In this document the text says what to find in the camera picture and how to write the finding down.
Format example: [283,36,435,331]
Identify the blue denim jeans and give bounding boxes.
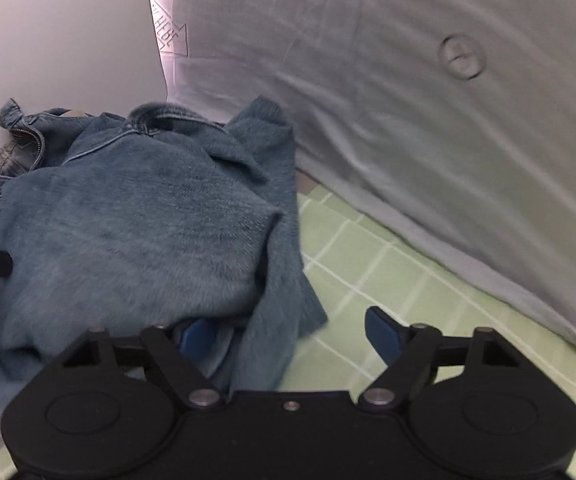
[0,98,327,416]

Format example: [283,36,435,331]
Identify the green grid cutting mat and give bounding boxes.
[0,188,576,477]

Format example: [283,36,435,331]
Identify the grey printed backdrop cloth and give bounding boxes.
[151,0,576,345]

